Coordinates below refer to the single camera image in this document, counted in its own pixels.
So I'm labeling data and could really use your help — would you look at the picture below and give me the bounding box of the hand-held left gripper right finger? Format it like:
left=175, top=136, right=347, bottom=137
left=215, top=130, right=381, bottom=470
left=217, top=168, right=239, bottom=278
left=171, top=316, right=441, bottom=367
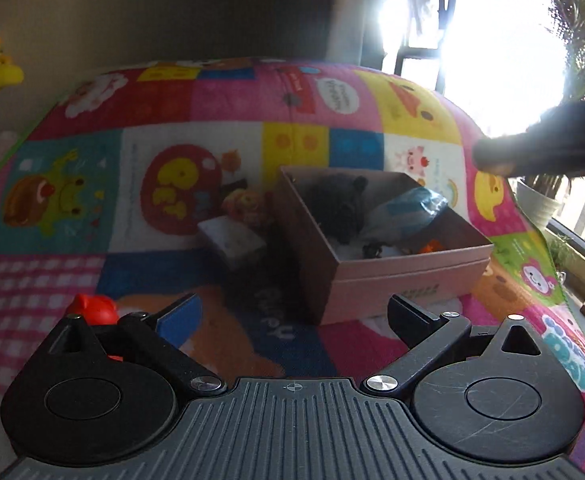
left=363, top=294, right=548, bottom=393

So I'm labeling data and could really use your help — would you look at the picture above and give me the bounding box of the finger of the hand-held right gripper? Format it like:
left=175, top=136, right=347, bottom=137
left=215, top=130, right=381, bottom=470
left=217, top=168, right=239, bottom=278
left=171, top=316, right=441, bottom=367
left=473, top=97, right=585, bottom=178

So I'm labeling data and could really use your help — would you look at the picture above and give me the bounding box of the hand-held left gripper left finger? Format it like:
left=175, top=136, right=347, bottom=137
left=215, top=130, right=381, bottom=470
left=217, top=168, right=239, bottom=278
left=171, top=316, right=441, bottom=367
left=47, top=294, right=228, bottom=393

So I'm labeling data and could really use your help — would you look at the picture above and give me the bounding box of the pink cardboard box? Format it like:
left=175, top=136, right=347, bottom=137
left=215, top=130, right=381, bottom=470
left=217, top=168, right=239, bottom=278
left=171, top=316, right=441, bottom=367
left=272, top=165, right=494, bottom=326

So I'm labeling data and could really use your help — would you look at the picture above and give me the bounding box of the red plastic toy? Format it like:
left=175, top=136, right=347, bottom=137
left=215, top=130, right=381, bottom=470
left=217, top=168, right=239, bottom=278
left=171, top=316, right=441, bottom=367
left=67, top=294, right=124, bottom=362

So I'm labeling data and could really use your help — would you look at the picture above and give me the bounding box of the black plush toy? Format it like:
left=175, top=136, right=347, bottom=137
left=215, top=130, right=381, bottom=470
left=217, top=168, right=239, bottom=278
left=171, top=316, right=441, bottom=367
left=305, top=172, right=370, bottom=246

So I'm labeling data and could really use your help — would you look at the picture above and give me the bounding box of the potted palm in white pot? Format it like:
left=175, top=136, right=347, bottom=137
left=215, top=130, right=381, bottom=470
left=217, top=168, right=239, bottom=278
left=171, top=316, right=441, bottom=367
left=515, top=0, right=585, bottom=231

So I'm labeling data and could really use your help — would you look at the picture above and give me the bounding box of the small white box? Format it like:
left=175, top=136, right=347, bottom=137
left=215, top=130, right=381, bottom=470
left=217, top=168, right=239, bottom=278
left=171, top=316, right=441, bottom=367
left=197, top=217, right=268, bottom=271

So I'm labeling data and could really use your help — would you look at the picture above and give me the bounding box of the small green plant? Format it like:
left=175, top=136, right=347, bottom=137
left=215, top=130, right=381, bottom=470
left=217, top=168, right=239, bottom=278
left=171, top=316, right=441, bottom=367
left=547, top=232, right=573, bottom=281

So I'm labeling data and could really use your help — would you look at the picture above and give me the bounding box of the brown orange doll toy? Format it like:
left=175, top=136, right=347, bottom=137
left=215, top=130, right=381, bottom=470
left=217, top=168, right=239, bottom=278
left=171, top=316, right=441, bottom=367
left=222, top=189, right=273, bottom=228

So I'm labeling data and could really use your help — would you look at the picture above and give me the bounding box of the colourful printed play blanket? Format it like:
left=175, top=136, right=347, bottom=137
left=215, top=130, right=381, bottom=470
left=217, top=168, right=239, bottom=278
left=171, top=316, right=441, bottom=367
left=0, top=57, right=585, bottom=480

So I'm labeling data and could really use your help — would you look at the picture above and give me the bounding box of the green edged mat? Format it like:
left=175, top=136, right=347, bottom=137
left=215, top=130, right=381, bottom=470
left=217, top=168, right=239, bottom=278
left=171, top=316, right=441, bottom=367
left=0, top=120, right=43, bottom=196

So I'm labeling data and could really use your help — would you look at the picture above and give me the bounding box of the grey curtain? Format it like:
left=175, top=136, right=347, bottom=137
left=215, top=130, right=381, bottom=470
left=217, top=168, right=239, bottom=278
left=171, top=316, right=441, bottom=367
left=325, top=0, right=390, bottom=68

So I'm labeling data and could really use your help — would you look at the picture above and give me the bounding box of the black window frame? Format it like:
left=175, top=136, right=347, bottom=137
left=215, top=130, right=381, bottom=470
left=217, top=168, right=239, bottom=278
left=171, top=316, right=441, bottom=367
left=395, top=0, right=459, bottom=93

